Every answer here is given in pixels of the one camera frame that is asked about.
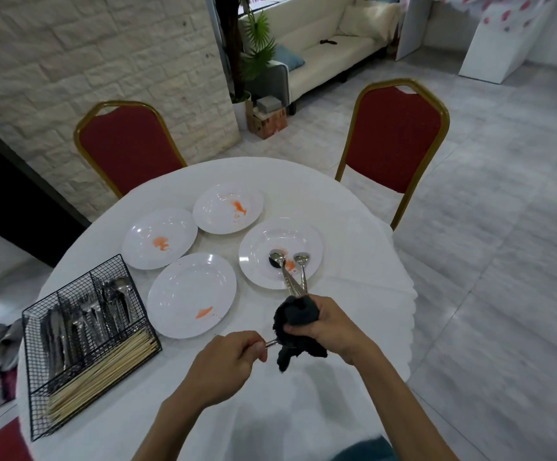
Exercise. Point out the red gold banquet chair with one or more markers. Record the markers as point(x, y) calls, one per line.
point(393, 139)
point(129, 148)
point(0, 446)

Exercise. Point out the person's blue trousers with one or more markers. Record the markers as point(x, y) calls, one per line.
point(365, 451)

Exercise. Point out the white side table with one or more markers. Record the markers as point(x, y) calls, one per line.
point(490, 57)

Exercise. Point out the black remote control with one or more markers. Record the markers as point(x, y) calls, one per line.
point(328, 42)

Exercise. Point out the cream sofa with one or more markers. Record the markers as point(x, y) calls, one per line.
point(326, 57)

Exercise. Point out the white plate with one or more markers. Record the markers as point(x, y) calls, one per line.
point(216, 201)
point(173, 225)
point(259, 244)
point(187, 283)

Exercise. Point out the potted palm in white pot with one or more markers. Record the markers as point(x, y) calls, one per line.
point(259, 43)

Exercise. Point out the floral tablecloth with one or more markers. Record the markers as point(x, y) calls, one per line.
point(499, 9)

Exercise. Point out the orange brown crate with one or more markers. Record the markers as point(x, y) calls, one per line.
point(271, 124)

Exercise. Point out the blue cushion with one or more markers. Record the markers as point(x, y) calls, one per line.
point(289, 57)

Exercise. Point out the small grey box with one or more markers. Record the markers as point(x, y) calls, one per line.
point(269, 104)

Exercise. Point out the person's left hand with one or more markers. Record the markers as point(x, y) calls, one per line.
point(221, 369)

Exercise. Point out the black cleaning cloth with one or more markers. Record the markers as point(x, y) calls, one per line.
point(297, 312)

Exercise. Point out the person's right hand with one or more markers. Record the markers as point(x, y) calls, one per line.
point(336, 331)

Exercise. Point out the bundle of wooden chopsticks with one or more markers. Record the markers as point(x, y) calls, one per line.
point(101, 374)

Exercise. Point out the white round tablecloth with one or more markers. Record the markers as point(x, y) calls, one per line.
point(345, 225)

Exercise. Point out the dark framed window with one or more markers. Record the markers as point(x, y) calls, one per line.
point(271, 0)

